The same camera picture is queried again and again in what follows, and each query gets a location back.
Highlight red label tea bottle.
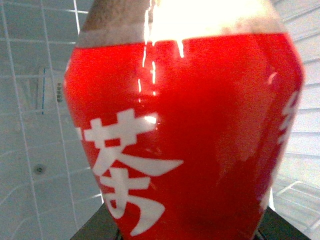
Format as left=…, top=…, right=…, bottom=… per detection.
left=63, top=0, right=304, bottom=240

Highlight white wire fridge shelf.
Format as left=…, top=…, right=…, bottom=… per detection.
left=0, top=0, right=102, bottom=240

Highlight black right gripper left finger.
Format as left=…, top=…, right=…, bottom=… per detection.
left=71, top=203, right=123, bottom=240

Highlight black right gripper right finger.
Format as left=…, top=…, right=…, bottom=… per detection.
left=256, top=207, right=311, bottom=240

